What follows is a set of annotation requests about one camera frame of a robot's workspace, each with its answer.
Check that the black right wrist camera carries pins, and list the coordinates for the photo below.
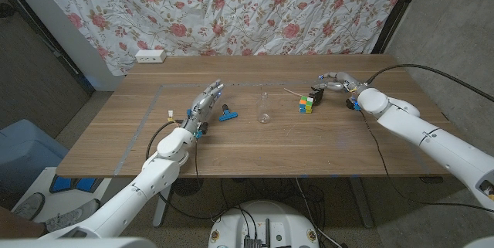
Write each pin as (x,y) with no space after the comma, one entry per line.
(352,104)

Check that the black round floor base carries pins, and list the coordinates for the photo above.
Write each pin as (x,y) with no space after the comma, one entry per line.
(188,187)

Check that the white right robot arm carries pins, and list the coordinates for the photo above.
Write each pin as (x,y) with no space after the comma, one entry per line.
(424,136)

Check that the floral print backdrop cloth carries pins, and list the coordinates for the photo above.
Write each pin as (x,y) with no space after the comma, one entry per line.
(231,8)

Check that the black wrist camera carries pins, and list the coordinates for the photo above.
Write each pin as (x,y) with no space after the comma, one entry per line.
(352,104)
(201,129)

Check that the white robot torso base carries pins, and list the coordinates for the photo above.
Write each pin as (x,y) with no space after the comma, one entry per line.
(270,217)

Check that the black slanted wall bar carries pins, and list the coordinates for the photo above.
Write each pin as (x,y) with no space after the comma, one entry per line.
(69,66)

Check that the multicoloured Rubik's cube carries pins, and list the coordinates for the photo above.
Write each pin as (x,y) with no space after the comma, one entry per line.
(306,105)

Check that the clear plastic spray bottle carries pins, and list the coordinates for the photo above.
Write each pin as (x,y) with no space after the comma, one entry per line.
(264,113)

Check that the white table leg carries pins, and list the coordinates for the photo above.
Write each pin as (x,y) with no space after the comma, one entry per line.
(363,205)
(162,205)

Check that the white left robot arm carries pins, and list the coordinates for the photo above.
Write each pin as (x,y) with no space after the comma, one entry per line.
(146,186)

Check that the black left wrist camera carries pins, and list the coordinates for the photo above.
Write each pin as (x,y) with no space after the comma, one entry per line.
(201,129)

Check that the white power strip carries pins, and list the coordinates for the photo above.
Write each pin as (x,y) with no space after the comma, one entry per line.
(150,56)

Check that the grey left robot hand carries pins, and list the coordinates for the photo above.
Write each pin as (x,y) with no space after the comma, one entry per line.
(200,105)

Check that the person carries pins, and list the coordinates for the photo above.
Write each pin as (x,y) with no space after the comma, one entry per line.
(69,215)

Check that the white floor platform blue pads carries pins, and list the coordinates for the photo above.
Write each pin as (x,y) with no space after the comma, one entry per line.
(42,180)

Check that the blue plastic bin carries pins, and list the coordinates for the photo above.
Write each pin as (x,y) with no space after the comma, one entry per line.
(23,147)

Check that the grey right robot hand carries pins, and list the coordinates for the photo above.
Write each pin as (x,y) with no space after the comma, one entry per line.
(343,82)

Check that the black backdrop stand pole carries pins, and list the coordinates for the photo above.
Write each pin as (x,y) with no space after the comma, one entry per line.
(397,8)

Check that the blue and black small tool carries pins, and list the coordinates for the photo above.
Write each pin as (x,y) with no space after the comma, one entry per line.
(228,116)

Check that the black trigger sprayer head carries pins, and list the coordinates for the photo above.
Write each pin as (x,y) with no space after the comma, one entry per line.
(318,96)

